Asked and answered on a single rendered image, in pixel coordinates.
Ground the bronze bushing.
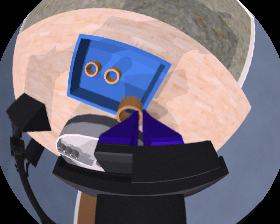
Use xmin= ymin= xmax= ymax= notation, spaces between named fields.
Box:
xmin=116 ymin=96 xmax=143 ymax=124
xmin=104 ymin=67 xmax=121 ymax=84
xmin=85 ymin=61 xmax=102 ymax=76

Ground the blue open crate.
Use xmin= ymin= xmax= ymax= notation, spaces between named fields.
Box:
xmin=67 ymin=34 xmax=172 ymax=115

